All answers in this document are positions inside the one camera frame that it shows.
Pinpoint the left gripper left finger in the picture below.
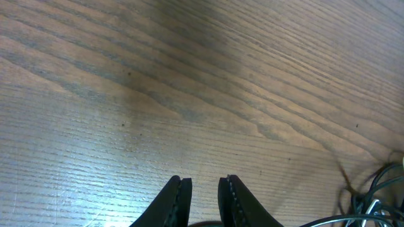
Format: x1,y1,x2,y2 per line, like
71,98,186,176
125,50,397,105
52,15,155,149
130,175,193,227

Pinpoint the black USB cable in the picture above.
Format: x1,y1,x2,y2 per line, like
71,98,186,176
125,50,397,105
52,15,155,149
299,160,404,227

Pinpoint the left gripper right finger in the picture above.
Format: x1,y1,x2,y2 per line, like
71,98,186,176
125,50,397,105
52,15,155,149
218,175,283,227

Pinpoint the white USB cable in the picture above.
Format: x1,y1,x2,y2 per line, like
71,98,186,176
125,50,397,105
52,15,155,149
359,198,388,227

